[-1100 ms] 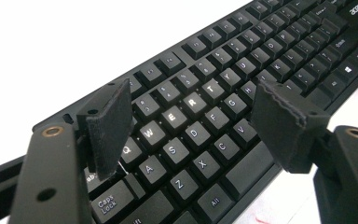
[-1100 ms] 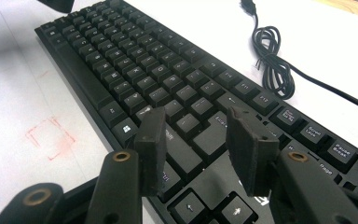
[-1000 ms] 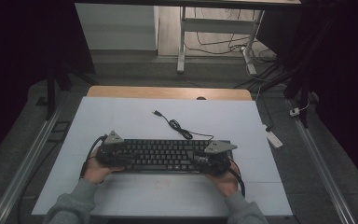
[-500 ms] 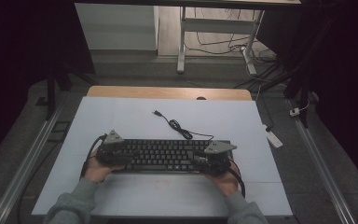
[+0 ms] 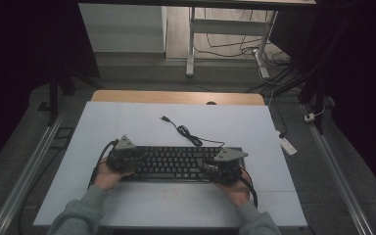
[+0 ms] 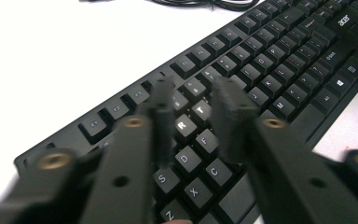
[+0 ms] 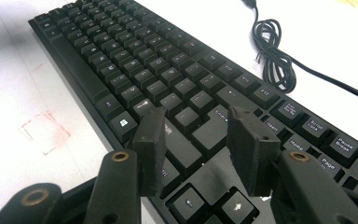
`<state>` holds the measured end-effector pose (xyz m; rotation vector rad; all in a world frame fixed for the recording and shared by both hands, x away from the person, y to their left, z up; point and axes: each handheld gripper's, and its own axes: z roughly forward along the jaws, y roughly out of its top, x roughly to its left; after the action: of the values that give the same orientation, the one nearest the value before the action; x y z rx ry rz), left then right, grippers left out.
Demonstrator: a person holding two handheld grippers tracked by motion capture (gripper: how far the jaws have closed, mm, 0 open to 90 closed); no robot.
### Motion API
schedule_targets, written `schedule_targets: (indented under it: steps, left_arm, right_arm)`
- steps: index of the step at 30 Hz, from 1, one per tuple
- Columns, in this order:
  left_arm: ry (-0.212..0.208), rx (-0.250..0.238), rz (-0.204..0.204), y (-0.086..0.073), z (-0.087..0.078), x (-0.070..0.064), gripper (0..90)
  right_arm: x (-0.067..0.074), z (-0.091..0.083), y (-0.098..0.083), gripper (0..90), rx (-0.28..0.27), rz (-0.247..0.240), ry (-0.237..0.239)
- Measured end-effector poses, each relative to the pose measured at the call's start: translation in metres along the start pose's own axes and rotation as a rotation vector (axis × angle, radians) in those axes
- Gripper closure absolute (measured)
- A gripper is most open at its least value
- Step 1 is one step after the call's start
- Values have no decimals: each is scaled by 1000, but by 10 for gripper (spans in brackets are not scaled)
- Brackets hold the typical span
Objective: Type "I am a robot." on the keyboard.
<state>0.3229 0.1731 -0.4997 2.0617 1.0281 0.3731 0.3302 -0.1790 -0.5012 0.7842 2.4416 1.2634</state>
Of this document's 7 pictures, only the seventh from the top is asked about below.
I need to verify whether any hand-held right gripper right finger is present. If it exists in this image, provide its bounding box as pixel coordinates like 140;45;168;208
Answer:
226;105;282;198

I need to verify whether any black keyboard cable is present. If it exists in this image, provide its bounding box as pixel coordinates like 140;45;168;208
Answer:
241;0;358;107

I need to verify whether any black computer keyboard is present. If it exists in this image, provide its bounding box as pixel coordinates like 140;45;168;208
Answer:
27;0;358;224

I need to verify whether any white board sheet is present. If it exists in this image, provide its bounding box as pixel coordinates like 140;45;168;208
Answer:
0;0;358;224

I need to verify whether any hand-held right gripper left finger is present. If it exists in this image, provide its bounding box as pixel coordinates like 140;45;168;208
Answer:
131;105;168;198

